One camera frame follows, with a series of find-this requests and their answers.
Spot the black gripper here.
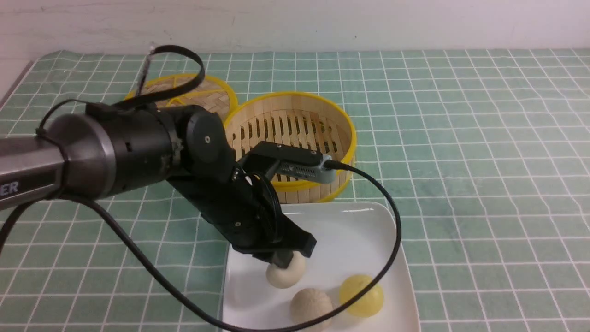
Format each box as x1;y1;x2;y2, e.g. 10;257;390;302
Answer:
168;178;317;269

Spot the white steamed bun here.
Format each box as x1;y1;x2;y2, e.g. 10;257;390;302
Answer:
265;262;306;289
289;288;333;325

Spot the yellow steamed bun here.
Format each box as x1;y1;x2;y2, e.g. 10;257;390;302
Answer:
339;274;384;318

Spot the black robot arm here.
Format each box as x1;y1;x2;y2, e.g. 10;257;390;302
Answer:
1;105;317;267

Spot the white square plate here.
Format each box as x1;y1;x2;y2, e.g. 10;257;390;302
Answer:
221;202;421;332

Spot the yellow bamboo steamer basket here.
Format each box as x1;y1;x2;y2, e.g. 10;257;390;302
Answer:
224;92;357;204

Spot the yellow bamboo steamer lid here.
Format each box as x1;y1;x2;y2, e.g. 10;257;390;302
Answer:
142;73;238;120

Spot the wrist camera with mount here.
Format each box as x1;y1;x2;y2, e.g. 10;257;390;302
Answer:
238;141;336;184

